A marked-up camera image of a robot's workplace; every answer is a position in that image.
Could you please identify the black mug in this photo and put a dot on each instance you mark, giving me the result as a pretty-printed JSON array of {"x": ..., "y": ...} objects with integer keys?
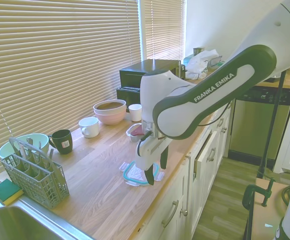
[{"x": 62, "y": 140}]

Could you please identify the white plastic bag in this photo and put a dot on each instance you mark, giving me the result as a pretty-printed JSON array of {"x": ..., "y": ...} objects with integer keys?
[{"x": 197, "y": 62}]

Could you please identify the pink bowl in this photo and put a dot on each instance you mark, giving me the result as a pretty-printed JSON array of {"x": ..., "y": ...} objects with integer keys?
[{"x": 110, "y": 119}]

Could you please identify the dark green clamp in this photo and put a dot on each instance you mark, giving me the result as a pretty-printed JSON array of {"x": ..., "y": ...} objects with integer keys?
[{"x": 247, "y": 195}]

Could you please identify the wide white mug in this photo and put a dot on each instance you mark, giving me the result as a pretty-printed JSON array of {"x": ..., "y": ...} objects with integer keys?
[{"x": 91, "y": 128}]

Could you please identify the grey plastic cutlery basket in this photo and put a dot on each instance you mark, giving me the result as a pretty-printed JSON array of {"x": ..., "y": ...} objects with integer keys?
[{"x": 35, "y": 185}]

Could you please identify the wide beige window blind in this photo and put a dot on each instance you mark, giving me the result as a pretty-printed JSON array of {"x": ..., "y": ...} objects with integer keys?
[{"x": 60, "y": 62}]

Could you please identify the grey bowl brown inside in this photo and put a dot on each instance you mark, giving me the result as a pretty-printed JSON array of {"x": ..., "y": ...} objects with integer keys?
[{"x": 110, "y": 110}]

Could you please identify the square glass food container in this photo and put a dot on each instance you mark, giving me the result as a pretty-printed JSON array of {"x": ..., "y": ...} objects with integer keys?
[{"x": 135, "y": 132}]

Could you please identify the stainless steel sink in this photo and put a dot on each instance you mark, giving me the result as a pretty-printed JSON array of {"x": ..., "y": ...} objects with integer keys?
[{"x": 15, "y": 225}]

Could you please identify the black microwave oven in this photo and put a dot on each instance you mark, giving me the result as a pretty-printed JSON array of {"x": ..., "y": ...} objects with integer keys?
[{"x": 135, "y": 72}]

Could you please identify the tall white cup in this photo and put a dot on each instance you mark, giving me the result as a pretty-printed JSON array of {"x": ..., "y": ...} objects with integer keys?
[{"x": 135, "y": 113}]

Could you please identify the stainless steel dishwasher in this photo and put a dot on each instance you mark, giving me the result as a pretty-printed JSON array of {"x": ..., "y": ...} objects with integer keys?
[{"x": 255, "y": 125}]

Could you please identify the green and yellow sponge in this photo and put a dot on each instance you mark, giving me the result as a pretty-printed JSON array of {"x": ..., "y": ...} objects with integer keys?
[{"x": 6, "y": 191}]

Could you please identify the black toaster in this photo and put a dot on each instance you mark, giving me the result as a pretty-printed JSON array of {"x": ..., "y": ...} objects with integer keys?
[{"x": 125, "y": 97}]

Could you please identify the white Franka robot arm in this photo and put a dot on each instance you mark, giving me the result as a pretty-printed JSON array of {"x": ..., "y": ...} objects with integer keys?
[{"x": 210, "y": 95}]

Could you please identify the clear lid with teal seal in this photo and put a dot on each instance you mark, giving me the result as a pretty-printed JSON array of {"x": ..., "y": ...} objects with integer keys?
[{"x": 132, "y": 172}]

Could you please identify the metal tin can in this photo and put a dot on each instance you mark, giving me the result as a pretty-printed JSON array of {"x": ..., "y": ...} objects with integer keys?
[{"x": 198, "y": 50}]

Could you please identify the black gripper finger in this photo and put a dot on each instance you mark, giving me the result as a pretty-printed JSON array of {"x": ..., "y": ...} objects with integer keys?
[
  {"x": 150, "y": 177},
  {"x": 164, "y": 160}
]

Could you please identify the wooden robot mounting table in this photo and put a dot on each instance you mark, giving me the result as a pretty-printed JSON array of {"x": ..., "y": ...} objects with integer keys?
[{"x": 262, "y": 217}]

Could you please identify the round metal cabinet knob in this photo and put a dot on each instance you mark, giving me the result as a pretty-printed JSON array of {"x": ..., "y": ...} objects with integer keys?
[{"x": 184, "y": 212}]

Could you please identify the metal cutlery piece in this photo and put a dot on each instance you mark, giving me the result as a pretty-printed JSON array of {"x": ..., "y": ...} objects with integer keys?
[
  {"x": 22, "y": 152},
  {"x": 29, "y": 141},
  {"x": 50, "y": 153}
]

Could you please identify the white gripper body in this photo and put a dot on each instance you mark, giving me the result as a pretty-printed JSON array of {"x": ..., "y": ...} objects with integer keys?
[{"x": 147, "y": 155}]

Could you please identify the mint green bowl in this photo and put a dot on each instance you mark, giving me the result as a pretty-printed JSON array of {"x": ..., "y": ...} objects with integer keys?
[{"x": 41, "y": 142}]

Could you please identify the narrow beige window blind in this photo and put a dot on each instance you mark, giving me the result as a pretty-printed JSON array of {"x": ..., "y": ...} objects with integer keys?
[{"x": 165, "y": 30}]

